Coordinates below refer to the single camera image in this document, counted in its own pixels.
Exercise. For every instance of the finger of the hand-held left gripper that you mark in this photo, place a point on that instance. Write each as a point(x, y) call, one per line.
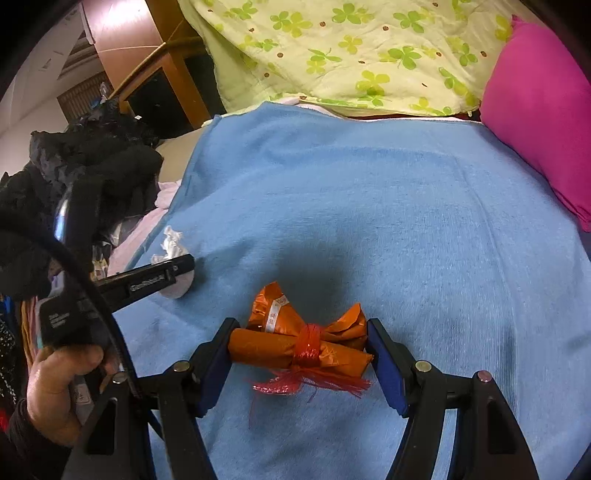
point(147, 279)

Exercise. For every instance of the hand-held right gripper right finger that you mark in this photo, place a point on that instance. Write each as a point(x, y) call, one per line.
point(388, 374)

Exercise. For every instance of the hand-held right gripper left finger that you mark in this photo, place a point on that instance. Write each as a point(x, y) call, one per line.
point(212, 383)

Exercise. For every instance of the white tissue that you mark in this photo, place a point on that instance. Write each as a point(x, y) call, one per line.
point(173, 240)

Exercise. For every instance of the person's left forearm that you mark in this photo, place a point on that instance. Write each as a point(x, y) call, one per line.
point(18, 447)

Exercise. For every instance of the person's left hand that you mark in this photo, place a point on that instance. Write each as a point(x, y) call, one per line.
point(51, 392)

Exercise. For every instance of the black cloth pile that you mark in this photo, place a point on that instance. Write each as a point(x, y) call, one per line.
point(92, 157)

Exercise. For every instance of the blue blanket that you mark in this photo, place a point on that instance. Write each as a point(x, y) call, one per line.
point(369, 207)

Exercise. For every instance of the brown wooden cabinet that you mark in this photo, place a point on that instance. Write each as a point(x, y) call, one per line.
point(120, 23)

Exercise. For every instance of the magenta pillow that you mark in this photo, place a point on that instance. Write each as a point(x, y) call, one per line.
point(540, 115)

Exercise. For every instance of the green floral quilt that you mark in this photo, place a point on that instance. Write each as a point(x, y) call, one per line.
point(346, 46)

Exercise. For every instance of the wooden bed frame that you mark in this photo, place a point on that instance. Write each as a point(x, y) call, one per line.
point(180, 69)

